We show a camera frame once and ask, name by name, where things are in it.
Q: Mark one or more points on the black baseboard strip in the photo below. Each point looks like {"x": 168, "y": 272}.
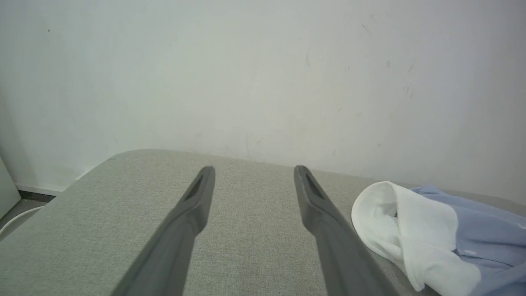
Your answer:
{"x": 37, "y": 195}

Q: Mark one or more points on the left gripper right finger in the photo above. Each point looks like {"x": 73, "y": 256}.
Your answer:
{"x": 333, "y": 242}

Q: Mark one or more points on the blue polo shirt white collar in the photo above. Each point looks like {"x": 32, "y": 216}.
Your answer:
{"x": 489, "y": 234}

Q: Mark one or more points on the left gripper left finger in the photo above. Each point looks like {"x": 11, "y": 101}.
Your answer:
{"x": 181, "y": 238}

